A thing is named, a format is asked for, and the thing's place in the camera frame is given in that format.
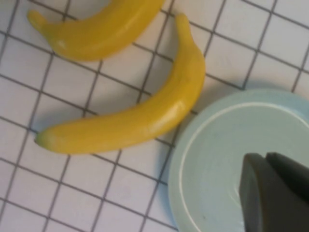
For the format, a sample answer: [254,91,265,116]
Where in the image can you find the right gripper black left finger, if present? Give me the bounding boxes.
[238,152,309,232]

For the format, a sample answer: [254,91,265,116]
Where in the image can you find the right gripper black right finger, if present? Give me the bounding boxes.
[265,151,309,202]

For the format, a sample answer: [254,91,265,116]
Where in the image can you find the long yellow green-tipped banana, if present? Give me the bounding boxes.
[35,13,206,155]

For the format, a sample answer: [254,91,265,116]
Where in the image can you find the short yellow banana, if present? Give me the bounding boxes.
[26,0,167,62]

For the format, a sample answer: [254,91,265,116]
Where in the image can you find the pale green round plate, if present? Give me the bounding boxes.
[168,88,309,232]

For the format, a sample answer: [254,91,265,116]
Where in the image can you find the white checked tablecloth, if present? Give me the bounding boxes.
[0,0,309,232]

